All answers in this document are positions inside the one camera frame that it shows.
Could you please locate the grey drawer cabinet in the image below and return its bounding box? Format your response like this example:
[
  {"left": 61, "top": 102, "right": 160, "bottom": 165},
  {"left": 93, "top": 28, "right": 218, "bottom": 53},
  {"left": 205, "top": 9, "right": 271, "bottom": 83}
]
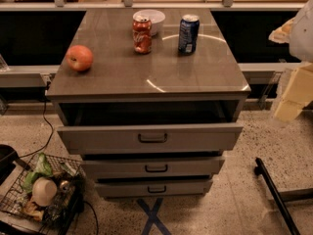
[{"left": 45, "top": 7, "right": 252, "bottom": 200}]

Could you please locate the grey bottom drawer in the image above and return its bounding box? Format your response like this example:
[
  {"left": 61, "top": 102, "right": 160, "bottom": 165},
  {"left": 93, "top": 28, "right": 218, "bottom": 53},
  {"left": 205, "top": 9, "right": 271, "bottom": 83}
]
[{"left": 95, "top": 179, "right": 213, "bottom": 198}]

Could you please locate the grey middle drawer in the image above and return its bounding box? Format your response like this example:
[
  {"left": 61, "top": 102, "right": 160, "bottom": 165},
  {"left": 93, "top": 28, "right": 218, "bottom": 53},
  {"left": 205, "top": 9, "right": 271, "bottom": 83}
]
[{"left": 81, "top": 156, "right": 225, "bottom": 179}]

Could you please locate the grey drawer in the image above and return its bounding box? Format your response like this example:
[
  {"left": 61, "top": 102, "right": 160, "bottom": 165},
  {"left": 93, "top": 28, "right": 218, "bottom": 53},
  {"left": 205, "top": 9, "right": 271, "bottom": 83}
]
[
  {"left": 58, "top": 122, "right": 243, "bottom": 155},
  {"left": 95, "top": 179, "right": 213, "bottom": 198},
  {"left": 81, "top": 156, "right": 225, "bottom": 179}
]

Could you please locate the beige cup in basket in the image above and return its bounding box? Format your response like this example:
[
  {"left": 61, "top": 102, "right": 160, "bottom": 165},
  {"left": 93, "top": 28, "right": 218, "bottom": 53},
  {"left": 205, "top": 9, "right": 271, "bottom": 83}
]
[{"left": 32, "top": 177, "right": 57, "bottom": 207}]

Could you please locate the blue soda can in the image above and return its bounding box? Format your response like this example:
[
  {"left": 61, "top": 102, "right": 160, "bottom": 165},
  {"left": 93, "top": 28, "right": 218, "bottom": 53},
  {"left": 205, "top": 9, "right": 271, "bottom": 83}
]
[{"left": 178, "top": 14, "right": 200, "bottom": 54}]

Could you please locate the green snack bag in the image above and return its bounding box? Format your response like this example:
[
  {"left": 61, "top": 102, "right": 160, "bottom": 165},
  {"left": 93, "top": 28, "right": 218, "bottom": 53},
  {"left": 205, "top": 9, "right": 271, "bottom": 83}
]
[{"left": 22, "top": 153, "right": 53, "bottom": 194}]

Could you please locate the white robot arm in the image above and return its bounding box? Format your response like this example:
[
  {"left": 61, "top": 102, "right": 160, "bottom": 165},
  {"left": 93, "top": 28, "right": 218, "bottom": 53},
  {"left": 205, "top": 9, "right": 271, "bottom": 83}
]
[{"left": 269, "top": 0, "right": 313, "bottom": 122}]

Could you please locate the grey top drawer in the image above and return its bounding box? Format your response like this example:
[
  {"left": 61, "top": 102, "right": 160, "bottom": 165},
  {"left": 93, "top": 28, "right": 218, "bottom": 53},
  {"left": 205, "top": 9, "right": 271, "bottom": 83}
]
[{"left": 58, "top": 122, "right": 243, "bottom": 155}]

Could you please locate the black wire basket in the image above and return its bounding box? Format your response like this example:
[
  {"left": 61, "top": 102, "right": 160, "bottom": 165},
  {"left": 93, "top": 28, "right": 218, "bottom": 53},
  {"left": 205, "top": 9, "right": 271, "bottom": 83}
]
[{"left": 0, "top": 153, "right": 85, "bottom": 235}]

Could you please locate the black metal stand leg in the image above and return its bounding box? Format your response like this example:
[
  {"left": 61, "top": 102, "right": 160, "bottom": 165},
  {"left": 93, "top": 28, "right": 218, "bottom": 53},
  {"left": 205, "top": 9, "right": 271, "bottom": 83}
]
[{"left": 254, "top": 158, "right": 313, "bottom": 235}]

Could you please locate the black power cable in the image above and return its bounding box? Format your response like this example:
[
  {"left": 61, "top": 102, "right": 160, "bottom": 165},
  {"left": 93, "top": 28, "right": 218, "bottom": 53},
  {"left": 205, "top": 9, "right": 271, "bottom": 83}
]
[{"left": 19, "top": 81, "right": 55, "bottom": 159}]

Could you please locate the red apple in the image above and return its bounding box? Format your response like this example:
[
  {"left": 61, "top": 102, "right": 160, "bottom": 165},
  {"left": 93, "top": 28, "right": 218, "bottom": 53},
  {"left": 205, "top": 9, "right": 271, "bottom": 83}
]
[{"left": 66, "top": 45, "right": 94, "bottom": 71}]

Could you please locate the white bowl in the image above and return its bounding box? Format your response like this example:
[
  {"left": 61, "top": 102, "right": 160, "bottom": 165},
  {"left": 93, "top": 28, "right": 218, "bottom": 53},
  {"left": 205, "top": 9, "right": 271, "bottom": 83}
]
[{"left": 133, "top": 9, "right": 165, "bottom": 36}]

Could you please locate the red cola can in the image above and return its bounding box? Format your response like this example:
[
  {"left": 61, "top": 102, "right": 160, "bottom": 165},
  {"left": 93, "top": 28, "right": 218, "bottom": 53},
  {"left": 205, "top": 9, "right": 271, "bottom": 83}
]
[{"left": 132, "top": 15, "right": 152, "bottom": 54}]

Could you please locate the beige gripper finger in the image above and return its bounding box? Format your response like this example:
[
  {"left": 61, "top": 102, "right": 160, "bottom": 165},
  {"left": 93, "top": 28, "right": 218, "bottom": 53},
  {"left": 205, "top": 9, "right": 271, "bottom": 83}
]
[{"left": 274, "top": 100, "right": 304, "bottom": 122}]

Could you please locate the blue tape cross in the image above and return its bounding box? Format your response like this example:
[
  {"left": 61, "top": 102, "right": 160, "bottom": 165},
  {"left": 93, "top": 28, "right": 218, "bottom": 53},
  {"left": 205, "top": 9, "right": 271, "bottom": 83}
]
[{"left": 137, "top": 198, "right": 171, "bottom": 235}]

